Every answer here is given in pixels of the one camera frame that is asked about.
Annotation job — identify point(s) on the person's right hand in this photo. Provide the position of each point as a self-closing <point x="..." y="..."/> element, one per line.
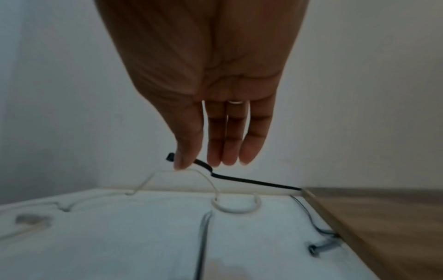
<point x="207" y="54"/>

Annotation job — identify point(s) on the white low table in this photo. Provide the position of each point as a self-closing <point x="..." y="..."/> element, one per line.
<point x="121" y="240"/>

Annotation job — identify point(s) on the wooden board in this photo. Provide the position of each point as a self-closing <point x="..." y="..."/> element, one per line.
<point x="391" y="227"/>

